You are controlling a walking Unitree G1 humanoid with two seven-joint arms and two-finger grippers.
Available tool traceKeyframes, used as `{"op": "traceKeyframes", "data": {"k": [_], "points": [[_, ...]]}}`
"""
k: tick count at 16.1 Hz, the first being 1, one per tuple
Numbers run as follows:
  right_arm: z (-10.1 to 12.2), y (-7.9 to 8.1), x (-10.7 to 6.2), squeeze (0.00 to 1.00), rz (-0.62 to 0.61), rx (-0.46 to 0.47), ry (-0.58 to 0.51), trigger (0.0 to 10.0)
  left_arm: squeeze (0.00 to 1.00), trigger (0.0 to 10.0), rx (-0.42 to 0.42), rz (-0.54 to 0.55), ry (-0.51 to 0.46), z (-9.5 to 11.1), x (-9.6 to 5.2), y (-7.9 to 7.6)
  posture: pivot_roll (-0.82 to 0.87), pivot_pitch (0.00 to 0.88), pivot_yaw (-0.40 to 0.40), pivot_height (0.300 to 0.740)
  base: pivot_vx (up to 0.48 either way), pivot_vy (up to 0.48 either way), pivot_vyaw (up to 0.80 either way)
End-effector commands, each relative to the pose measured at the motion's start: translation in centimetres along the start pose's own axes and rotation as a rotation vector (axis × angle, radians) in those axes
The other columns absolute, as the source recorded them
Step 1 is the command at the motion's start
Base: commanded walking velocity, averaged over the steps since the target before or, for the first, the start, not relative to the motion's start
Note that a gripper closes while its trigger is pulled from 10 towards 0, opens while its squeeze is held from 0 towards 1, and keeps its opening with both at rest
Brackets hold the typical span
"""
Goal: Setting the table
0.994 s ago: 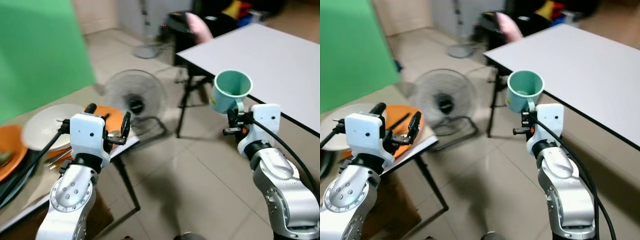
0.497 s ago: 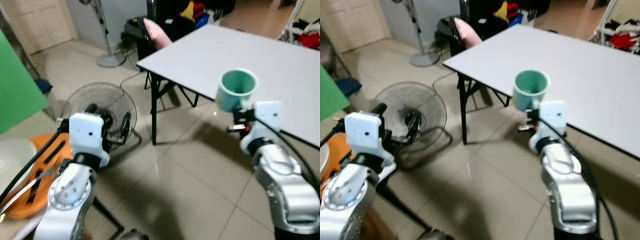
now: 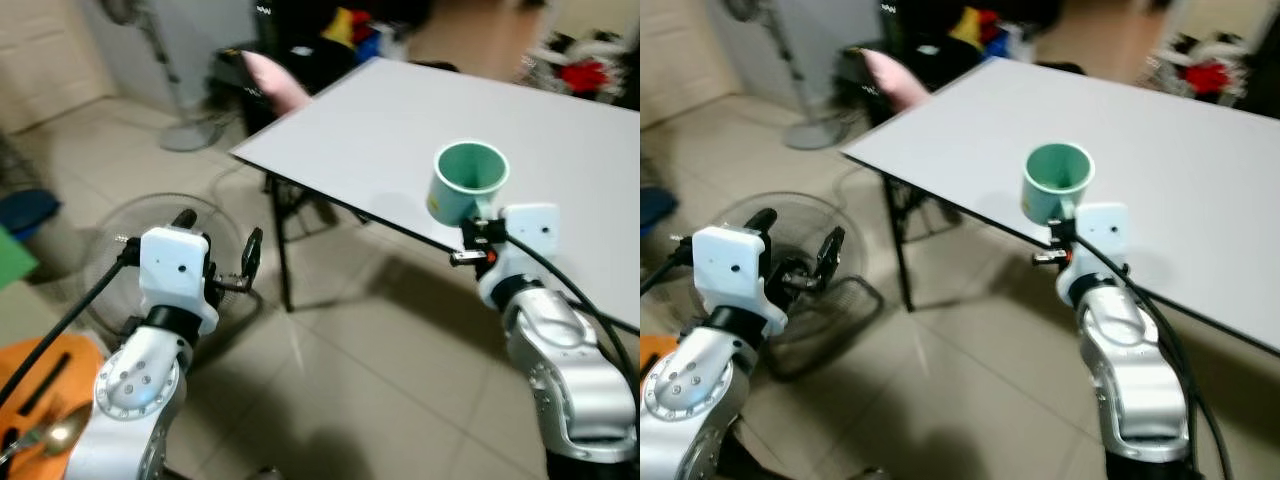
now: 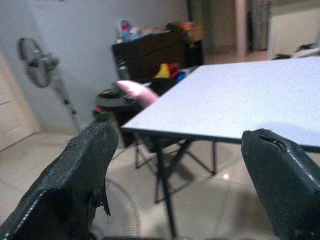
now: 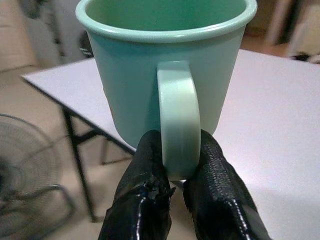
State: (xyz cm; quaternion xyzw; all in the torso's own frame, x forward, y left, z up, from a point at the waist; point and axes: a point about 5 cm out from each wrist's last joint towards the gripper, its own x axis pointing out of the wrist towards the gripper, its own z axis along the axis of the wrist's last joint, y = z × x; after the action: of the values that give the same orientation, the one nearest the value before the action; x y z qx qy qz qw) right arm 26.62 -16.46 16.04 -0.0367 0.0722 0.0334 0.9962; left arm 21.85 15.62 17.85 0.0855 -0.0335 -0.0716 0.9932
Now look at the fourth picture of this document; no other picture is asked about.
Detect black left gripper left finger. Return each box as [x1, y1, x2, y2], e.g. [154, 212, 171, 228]
[0, 121, 119, 240]

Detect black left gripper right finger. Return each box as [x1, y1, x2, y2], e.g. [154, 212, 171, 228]
[241, 128, 320, 240]

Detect white floor fan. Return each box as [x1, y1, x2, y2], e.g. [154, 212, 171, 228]
[91, 177, 141, 239]

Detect white folding table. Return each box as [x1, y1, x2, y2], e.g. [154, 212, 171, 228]
[120, 56, 320, 239]

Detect pink cushion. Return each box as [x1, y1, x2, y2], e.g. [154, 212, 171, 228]
[116, 80, 160, 109]

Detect grey standing fan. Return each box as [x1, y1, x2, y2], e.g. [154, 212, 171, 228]
[17, 36, 81, 131]

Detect yellow toy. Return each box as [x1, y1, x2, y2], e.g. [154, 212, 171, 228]
[155, 63, 171, 79]

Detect dark wooden cabinet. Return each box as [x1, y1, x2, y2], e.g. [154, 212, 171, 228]
[111, 30, 204, 83]

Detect blue white bag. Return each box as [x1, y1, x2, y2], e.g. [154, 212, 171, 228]
[116, 19, 141, 43]

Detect orange box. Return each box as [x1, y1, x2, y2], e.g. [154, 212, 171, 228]
[183, 21, 204, 42]

